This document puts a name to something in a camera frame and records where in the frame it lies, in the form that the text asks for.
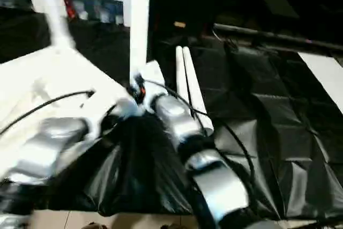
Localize white plastic table leg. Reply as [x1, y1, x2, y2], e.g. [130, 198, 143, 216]
[175, 46, 202, 133]
[129, 0, 152, 79]
[182, 46, 215, 137]
[35, 0, 76, 50]

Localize white plastic table top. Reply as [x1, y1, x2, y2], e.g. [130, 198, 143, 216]
[0, 44, 145, 181]

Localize black plastic mat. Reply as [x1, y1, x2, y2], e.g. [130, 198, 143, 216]
[0, 9, 343, 224]

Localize white flat board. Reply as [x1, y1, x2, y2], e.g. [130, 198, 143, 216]
[297, 52, 343, 101]

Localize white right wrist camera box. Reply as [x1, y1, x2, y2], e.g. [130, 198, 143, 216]
[137, 60, 167, 104]

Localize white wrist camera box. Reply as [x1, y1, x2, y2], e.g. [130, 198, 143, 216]
[80, 98, 140, 138]
[137, 60, 167, 104]

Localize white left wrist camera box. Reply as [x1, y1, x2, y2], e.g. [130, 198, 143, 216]
[80, 98, 140, 138]

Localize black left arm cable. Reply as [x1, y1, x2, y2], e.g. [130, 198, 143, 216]
[0, 90, 96, 136]

